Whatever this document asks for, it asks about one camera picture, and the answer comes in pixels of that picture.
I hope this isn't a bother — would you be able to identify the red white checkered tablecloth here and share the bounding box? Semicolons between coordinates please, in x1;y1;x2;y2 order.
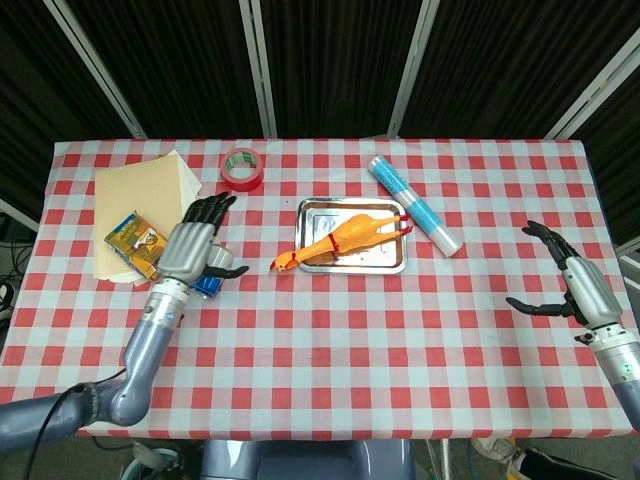
0;137;640;442

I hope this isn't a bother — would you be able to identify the blue and silver drink can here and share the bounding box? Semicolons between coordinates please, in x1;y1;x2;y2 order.
189;243;235;300

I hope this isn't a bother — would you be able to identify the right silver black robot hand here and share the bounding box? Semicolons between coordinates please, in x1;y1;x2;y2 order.
505;219;625;331

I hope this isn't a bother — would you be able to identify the blue-grey robot torso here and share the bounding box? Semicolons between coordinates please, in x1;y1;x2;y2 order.
199;438;416;480

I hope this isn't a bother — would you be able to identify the colourful printed snack packet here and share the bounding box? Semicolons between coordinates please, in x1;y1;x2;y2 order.
103;211;171;280

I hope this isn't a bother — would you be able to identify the red adhesive tape roll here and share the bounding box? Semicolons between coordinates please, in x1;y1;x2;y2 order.
219;147;265;193

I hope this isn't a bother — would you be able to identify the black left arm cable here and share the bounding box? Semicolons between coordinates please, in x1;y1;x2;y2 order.
24;367;126;480

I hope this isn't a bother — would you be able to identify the black floor cable bundle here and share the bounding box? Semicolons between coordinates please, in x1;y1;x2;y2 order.
0;212;25;314

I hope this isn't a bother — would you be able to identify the black shoe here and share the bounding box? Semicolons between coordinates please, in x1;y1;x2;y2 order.
512;447;599;480

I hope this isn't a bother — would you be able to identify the stack of beige paper sheets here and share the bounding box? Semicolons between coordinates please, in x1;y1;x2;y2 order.
93;148;217;288

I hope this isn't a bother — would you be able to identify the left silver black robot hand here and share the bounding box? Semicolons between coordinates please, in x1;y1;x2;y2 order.
156;192;250;291

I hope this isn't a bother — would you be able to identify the cling film roll blue label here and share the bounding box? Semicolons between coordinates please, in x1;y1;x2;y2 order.
368;154;465;259

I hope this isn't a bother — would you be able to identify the white plastic bucket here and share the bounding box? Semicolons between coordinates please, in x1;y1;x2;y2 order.
122;442;181;480

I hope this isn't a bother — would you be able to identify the stainless steel rectangular tray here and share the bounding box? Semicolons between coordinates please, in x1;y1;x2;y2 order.
294;197;409;275

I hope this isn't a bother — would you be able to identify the yellow rubber chicken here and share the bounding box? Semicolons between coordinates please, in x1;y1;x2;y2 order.
269;212;415;274

